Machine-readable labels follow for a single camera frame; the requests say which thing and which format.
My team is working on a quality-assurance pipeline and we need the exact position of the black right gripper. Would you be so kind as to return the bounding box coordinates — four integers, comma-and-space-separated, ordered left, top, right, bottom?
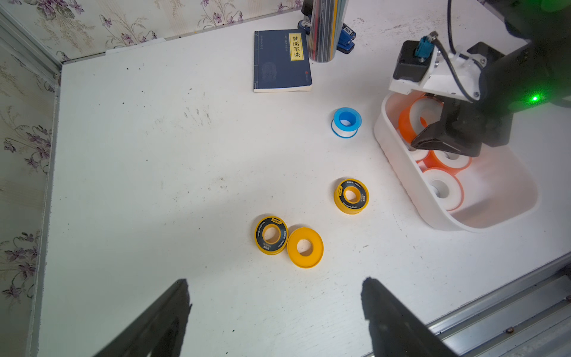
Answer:
411, 43, 535, 157

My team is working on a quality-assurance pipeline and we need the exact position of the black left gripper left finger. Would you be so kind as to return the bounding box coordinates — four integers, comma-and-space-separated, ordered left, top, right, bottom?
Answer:
97, 279, 192, 356

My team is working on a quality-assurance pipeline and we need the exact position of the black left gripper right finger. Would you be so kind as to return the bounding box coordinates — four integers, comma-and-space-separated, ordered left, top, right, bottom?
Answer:
361, 278, 456, 356

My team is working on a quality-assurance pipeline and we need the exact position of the orange tape roll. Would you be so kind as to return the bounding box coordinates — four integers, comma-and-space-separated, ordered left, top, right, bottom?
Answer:
422, 168, 465, 211
398, 96, 443, 144
423, 150, 472, 175
404, 143, 431, 162

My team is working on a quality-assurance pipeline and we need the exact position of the plain yellow tape roll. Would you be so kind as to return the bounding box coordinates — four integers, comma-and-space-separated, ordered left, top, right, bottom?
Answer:
287, 227, 324, 269

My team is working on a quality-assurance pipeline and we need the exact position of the yellow black tape roll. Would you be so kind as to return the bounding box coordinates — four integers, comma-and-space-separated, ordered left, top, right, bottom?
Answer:
334, 178, 370, 215
254, 216, 288, 255

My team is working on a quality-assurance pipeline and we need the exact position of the blue sealing tape roll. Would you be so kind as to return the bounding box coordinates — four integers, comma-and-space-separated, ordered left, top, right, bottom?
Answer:
331, 107, 362, 138

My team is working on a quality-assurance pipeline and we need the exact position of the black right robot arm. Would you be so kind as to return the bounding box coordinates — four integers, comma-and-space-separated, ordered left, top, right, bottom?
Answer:
402, 1, 570, 157

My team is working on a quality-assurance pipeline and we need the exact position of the white plastic storage box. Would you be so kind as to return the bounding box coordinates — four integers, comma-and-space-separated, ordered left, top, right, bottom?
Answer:
374, 92, 540, 232

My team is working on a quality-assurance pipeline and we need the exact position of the striped cylinder with blue lid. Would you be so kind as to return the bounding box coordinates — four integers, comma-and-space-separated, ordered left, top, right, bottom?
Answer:
309, 0, 348, 63

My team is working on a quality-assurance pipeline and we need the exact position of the dark blue book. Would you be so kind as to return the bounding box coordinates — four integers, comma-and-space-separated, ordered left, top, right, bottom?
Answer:
253, 29, 313, 93

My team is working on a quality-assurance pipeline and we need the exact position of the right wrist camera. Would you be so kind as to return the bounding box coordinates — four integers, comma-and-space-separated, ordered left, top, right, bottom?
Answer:
389, 32, 487, 103

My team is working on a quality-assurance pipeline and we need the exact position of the aluminium mounting rail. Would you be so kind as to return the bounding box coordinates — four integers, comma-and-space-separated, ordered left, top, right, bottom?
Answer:
425, 254, 570, 356

